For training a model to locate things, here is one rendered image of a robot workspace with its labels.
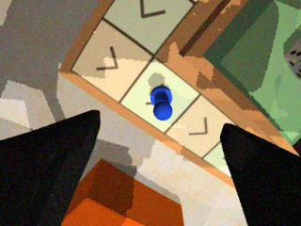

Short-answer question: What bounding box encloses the blue pawn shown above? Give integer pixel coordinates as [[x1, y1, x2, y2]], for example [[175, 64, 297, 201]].
[[150, 86, 173, 121]]

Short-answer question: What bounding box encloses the white die with black pips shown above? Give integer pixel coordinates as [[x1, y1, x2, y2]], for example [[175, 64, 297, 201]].
[[283, 38, 301, 79]]

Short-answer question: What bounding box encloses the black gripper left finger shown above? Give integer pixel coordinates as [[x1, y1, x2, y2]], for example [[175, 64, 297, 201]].
[[0, 109, 101, 226]]

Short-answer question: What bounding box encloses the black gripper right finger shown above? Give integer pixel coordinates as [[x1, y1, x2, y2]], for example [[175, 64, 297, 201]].
[[221, 123, 301, 226]]

